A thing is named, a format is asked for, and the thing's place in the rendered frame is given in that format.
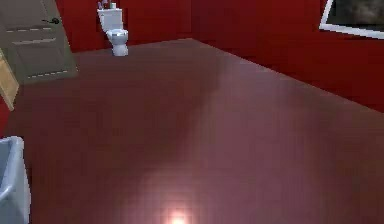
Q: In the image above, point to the grey room door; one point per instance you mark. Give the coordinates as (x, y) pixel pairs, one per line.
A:
(35, 43)

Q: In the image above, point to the white toilet paper roll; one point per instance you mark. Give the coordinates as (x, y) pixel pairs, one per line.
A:
(112, 5)

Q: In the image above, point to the purple spray bottle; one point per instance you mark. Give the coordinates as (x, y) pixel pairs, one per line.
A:
(100, 4)

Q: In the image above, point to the white framed wall picture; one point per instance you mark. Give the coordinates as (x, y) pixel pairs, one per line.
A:
(358, 15)

